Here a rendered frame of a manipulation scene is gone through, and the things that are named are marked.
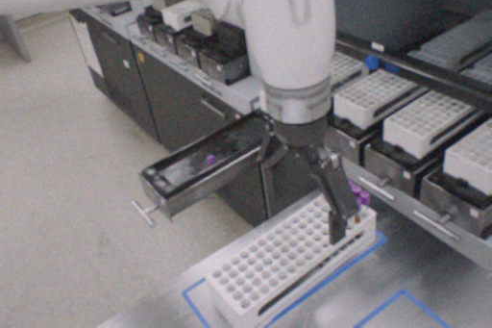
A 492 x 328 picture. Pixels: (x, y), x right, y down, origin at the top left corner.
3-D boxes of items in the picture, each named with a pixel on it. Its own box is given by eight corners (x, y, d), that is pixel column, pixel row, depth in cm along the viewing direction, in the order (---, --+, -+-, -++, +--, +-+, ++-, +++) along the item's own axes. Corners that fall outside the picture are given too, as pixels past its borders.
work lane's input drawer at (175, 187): (347, 82, 148) (346, 54, 142) (383, 98, 138) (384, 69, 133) (128, 203, 118) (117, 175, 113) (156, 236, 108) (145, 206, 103)
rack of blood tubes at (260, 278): (335, 209, 96) (334, 185, 92) (377, 238, 89) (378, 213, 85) (209, 299, 83) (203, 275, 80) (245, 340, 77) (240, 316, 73)
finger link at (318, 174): (312, 140, 73) (317, 138, 72) (350, 206, 73) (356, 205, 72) (292, 152, 72) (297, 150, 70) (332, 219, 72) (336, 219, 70)
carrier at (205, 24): (217, 36, 165) (213, 18, 162) (211, 37, 164) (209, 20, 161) (198, 26, 173) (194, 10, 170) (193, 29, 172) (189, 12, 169)
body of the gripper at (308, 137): (258, 109, 70) (265, 159, 76) (299, 133, 64) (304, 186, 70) (298, 87, 73) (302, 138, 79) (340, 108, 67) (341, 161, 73)
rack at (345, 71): (342, 68, 141) (342, 48, 137) (369, 80, 134) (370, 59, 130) (260, 113, 129) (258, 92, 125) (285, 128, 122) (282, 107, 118)
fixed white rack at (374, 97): (412, 70, 135) (414, 49, 131) (446, 83, 128) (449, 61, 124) (332, 117, 123) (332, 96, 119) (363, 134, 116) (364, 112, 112)
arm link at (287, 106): (292, 99, 60) (296, 138, 64) (345, 69, 64) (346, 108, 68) (247, 75, 67) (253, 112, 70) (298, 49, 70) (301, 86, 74)
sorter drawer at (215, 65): (349, 3, 192) (349, -21, 187) (377, 11, 183) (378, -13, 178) (190, 77, 163) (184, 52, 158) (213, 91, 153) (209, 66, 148)
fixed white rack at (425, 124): (464, 89, 124) (468, 67, 120) (504, 104, 117) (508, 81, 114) (381, 143, 112) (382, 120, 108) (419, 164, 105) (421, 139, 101)
